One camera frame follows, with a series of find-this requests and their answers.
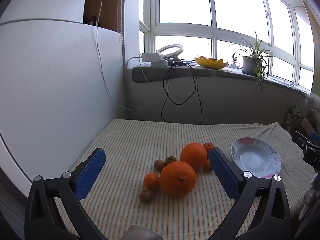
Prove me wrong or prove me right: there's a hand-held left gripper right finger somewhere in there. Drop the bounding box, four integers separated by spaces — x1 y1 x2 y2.
207 147 292 240

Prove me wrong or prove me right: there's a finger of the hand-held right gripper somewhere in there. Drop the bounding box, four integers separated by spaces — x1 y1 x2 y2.
309 132 320 153
292 131 313 153

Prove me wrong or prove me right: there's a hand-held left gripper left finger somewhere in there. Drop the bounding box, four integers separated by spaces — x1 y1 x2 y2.
24 147 108 240

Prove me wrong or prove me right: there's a floral white bowl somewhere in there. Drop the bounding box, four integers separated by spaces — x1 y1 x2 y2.
230 137 282 179

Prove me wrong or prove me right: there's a large orange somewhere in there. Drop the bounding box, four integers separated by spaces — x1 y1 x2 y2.
159 161 197 197
180 142 208 172

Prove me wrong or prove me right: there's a brown cardboard box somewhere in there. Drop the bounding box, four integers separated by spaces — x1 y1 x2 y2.
300 117 320 137

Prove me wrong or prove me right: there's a green printed bag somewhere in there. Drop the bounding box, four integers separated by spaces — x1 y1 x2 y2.
285 105 302 128

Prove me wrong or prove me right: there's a white crumpled cloth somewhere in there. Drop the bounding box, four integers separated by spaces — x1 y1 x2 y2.
304 176 320 218

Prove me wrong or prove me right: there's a striped tablecloth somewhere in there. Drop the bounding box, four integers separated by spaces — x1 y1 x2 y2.
54 119 315 240

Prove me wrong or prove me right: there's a white cabinet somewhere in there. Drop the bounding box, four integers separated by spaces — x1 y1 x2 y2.
0 17 128 203

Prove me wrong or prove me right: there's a grey plant pot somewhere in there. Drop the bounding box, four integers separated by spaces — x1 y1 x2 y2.
242 56 263 75

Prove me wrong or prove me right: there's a grey windowsill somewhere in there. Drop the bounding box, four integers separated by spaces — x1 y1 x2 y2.
132 64 312 95

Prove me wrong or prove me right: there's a spider plant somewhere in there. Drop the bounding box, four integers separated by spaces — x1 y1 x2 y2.
229 31 275 93

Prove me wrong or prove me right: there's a small white figurine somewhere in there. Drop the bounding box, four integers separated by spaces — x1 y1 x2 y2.
230 52 240 69

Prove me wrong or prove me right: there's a yellow wavy bowl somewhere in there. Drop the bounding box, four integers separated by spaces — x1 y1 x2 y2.
194 57 228 70

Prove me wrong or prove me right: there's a black electronic device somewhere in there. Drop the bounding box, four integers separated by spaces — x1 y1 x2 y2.
171 57 191 67

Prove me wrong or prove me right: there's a white power adapter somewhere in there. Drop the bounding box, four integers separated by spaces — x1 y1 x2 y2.
140 52 161 62

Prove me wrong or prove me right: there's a wooden shelf unit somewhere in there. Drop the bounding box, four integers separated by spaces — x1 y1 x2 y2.
84 0 125 33

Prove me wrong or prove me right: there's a black cable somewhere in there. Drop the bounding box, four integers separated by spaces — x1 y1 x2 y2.
185 62 203 125
161 64 198 123

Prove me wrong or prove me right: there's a long white cable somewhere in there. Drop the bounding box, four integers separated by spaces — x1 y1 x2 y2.
96 0 150 112

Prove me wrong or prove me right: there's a white ring light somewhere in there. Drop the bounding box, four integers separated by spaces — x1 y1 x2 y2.
156 44 184 60

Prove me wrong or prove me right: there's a white window frame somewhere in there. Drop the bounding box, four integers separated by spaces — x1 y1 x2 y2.
139 0 315 93

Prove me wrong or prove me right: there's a blind bead chain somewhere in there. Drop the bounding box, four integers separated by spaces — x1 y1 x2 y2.
119 0 125 46

